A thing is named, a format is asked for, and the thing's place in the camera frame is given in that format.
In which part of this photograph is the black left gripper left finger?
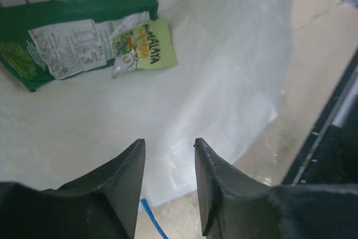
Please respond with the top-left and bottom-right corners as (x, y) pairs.
(1, 139), (145, 238)

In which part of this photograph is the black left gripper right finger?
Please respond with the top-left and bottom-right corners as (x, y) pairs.
(194, 138), (357, 238)

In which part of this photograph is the light green Himalaya candy packet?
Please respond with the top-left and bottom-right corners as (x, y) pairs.
(111, 18), (178, 78)

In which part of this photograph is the blue checkered paper bag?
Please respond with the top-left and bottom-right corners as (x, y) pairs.
(1, 0), (293, 213)

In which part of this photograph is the green snack bag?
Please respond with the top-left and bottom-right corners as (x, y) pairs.
(1, 0), (158, 91)

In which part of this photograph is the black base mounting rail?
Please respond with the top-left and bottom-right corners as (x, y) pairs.
(282, 55), (357, 185)

